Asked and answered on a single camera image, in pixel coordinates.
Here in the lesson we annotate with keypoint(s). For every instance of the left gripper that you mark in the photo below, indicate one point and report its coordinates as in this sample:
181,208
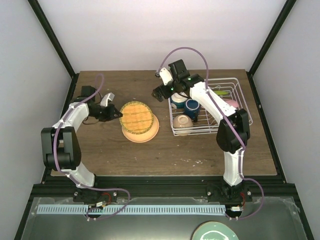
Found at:
110,115

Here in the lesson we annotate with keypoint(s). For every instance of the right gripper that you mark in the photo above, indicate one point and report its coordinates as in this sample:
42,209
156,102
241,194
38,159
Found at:
159,96

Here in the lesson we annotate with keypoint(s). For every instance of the woven pattern plate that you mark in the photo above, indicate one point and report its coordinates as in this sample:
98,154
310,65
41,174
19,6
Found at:
137,118

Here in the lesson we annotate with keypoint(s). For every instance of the teal white bowl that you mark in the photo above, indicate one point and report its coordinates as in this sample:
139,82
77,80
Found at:
177,100

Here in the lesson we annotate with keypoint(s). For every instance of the beige floral bowl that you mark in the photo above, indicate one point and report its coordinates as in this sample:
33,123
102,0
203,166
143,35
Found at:
182,121

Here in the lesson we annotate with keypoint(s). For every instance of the tan bottom plate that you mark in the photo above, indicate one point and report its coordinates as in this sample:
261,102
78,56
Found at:
143,137

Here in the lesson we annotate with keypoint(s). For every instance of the dark blue mug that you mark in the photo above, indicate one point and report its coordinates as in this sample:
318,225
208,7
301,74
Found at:
192,109

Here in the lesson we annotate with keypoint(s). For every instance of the white wire dish rack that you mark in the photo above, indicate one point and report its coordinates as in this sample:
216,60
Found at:
209,116

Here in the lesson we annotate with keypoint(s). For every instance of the green plate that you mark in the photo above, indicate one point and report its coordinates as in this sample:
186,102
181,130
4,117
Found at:
222,93

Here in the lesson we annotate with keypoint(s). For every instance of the pink plate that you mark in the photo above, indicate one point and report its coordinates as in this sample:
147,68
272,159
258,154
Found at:
231,102

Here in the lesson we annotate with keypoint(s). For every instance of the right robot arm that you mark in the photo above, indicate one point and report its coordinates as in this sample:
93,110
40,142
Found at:
233,124

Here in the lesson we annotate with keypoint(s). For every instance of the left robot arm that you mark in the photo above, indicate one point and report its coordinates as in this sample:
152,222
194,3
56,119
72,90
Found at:
61,150

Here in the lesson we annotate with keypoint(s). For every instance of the light blue slotted strip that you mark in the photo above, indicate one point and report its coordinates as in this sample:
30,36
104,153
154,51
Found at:
78,209

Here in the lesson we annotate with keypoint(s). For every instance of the teal plate on wood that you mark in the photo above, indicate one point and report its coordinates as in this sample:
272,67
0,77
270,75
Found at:
213,230

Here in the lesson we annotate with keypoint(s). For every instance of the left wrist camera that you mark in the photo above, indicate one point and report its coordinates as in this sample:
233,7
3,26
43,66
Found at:
106,99

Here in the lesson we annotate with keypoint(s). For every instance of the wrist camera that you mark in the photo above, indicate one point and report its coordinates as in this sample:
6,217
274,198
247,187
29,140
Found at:
106,99
165,75

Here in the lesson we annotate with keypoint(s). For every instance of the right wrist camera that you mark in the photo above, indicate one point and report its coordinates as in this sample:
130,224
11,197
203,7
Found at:
165,75

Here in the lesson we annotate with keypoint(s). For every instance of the black left frame post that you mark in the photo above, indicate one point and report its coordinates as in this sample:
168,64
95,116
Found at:
39,13

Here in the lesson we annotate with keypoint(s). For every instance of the black frame post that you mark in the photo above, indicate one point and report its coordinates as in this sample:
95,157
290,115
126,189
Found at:
276,27
39,13

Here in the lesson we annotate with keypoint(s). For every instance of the black right frame post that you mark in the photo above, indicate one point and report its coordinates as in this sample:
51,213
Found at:
276,27

